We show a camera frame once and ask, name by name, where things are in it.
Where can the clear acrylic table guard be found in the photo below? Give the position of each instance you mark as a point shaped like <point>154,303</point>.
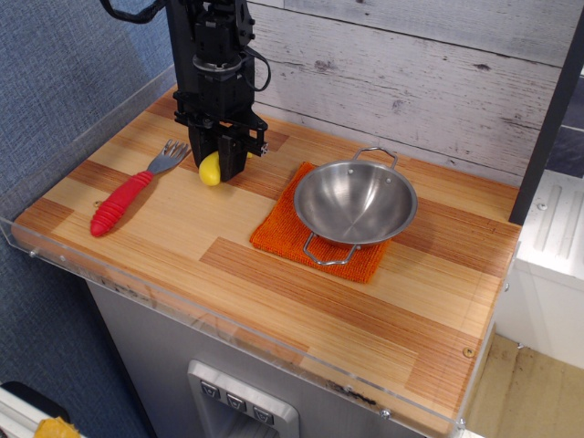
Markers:
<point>404,345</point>

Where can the grey toy fridge cabinet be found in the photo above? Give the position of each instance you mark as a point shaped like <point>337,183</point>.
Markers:
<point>156,350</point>

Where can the red handled metal fork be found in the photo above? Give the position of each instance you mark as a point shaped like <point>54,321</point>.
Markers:
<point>115,206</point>

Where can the silver dispenser button panel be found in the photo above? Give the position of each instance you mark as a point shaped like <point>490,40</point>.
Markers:
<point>229,407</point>

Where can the small stainless steel wok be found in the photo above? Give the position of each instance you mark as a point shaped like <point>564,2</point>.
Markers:
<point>354,203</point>

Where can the yellow toy banana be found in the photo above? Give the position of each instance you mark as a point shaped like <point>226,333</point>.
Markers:
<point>209,170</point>

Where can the orange knitted cloth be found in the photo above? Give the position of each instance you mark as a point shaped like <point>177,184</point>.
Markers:
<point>283,234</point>

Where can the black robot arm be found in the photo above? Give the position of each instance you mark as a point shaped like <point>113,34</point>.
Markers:
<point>222,32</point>

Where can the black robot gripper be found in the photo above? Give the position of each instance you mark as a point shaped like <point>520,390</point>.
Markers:
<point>223,97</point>

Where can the right black vertical post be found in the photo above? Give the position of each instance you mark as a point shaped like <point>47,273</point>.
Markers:
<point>558,105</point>

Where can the left black vertical post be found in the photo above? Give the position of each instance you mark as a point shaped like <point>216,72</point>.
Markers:
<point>183,46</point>

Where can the white aluminium frame right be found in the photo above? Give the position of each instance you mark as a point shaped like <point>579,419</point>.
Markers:
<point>541,305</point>

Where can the black vertical post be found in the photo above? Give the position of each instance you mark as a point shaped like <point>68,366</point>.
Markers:
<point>558,105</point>
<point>183,46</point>

